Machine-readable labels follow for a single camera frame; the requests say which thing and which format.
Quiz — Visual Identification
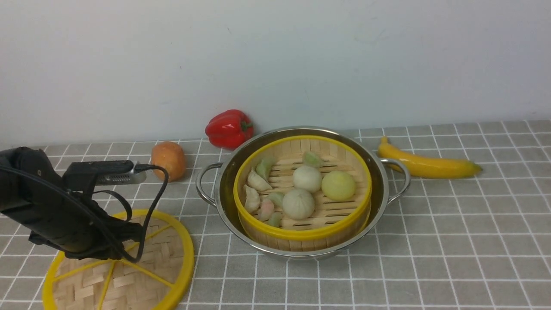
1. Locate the pale green dumpling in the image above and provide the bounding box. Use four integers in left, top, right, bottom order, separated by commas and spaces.
302, 151, 325, 168

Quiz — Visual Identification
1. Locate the pink dumpling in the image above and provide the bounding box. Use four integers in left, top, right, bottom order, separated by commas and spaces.
257, 198, 275, 222

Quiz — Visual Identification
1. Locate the black camera cable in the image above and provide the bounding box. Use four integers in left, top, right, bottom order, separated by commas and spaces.
0, 164, 169, 264

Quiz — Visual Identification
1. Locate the red bell pepper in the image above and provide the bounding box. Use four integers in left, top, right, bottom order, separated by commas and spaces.
204, 109, 254, 150

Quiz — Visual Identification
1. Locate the small green dumpling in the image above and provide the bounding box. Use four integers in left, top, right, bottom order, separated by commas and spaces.
267, 212, 283, 228

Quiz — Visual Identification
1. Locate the white pleated steamed bun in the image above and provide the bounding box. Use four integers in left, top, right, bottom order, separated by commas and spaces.
282, 189, 316, 220

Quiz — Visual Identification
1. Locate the yellow rimmed bamboo steamer lid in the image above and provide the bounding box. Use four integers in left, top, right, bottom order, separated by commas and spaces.
43, 211, 195, 310

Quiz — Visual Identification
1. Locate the light green dumpling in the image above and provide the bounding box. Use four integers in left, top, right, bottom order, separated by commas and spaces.
267, 192, 284, 208

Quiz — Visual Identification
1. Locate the stainless steel pot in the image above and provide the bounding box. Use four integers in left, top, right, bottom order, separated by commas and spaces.
195, 126, 411, 260

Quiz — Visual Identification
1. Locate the yellow rimmed bamboo steamer basket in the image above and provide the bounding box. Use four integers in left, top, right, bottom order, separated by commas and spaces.
233, 132, 372, 252

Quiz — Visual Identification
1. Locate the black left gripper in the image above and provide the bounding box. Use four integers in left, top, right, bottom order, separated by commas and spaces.
1, 147, 143, 260

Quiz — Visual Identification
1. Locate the yellow steamed bun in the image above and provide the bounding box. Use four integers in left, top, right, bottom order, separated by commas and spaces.
321, 170, 356, 202

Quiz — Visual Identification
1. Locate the yellow banana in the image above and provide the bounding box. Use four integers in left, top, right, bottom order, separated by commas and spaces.
377, 136, 483, 179

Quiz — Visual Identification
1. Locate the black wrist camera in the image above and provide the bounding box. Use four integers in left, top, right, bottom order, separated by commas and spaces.
62, 160, 146, 193

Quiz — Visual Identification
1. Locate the white dumpling at rim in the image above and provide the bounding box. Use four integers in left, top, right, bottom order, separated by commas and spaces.
243, 184, 261, 214

